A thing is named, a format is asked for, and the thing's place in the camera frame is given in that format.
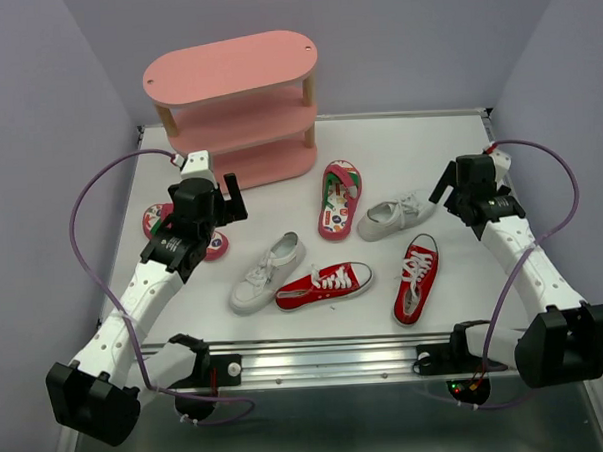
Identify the pink patterned sandal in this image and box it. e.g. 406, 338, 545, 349
141, 203, 229, 262
317, 160, 363, 242

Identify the white sneaker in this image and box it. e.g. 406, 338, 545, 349
357, 190, 437, 242
230, 231, 306, 316

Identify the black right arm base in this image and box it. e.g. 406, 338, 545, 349
412, 343, 491, 409

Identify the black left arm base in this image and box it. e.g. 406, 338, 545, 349
169, 353, 241, 425

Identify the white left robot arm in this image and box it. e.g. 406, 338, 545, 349
45, 173, 247, 447

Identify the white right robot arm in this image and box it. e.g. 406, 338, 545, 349
429, 150, 603, 388

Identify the pink three-tier shoe shelf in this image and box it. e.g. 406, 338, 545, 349
143, 30, 318, 189

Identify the red sneaker right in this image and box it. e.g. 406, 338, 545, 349
393, 234, 439, 327

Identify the red sneaker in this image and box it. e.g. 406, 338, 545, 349
275, 262, 375, 312
393, 234, 439, 327

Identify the red sneaker centre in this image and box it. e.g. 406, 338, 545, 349
275, 262, 375, 312

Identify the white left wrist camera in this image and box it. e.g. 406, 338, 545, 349
171, 150, 217, 186

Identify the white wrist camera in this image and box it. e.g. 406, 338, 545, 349
483, 145, 512, 183
171, 150, 217, 186

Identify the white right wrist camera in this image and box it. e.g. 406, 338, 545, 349
483, 145, 512, 183

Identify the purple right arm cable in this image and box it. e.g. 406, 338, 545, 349
402, 136, 590, 415

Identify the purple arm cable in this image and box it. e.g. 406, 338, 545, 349
65, 144, 257, 433
402, 136, 590, 415

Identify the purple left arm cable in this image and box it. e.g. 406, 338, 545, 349
65, 144, 257, 433

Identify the aluminium front mounting rail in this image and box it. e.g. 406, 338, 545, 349
69, 328, 532, 400

